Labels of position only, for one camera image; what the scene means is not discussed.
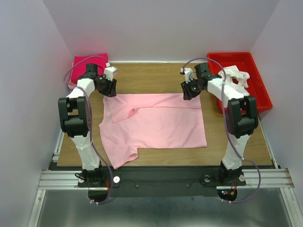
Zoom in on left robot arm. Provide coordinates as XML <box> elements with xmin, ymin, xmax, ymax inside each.
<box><xmin>58</xmin><ymin>63</ymin><xmax>118</xmax><ymax>187</ymax></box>

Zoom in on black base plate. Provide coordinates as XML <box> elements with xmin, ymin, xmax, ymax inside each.
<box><xmin>75</xmin><ymin>166</ymin><xmax>246</xmax><ymax>199</ymax></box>

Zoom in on aluminium frame rail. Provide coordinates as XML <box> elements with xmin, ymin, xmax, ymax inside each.
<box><xmin>38</xmin><ymin>169</ymin><xmax>294</xmax><ymax>190</ymax></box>

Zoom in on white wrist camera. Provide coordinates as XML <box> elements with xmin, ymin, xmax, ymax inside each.
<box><xmin>104</xmin><ymin>66</ymin><xmax>118</xmax><ymax>81</ymax></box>
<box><xmin>180</xmin><ymin>68</ymin><xmax>194</xmax><ymax>83</ymax></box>

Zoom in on folded magenta t-shirt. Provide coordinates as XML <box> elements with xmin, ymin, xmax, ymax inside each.
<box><xmin>70</xmin><ymin>53</ymin><xmax>108</xmax><ymax>84</ymax></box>

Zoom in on light pink t-shirt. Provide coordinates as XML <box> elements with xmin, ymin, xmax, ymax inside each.
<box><xmin>99</xmin><ymin>94</ymin><xmax>207</xmax><ymax>169</ymax></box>

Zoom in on red plastic bin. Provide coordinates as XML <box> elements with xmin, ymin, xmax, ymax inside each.
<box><xmin>207</xmin><ymin>52</ymin><xmax>273</xmax><ymax>113</ymax></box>

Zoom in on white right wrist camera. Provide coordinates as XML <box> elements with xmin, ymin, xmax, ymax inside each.
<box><xmin>180</xmin><ymin>68</ymin><xmax>194</xmax><ymax>83</ymax></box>

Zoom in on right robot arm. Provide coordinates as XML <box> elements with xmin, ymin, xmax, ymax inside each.
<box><xmin>180</xmin><ymin>63</ymin><xmax>258</xmax><ymax>186</ymax></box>

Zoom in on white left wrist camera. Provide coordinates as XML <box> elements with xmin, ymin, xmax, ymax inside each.
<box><xmin>104</xmin><ymin>66</ymin><xmax>118</xmax><ymax>81</ymax></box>

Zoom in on white crumpled t-shirt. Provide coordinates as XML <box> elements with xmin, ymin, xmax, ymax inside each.
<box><xmin>218</xmin><ymin>65</ymin><xmax>250</xmax><ymax>96</ymax></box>

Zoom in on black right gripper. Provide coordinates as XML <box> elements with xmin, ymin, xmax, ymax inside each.
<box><xmin>180</xmin><ymin>77</ymin><xmax>204</xmax><ymax>100</ymax></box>

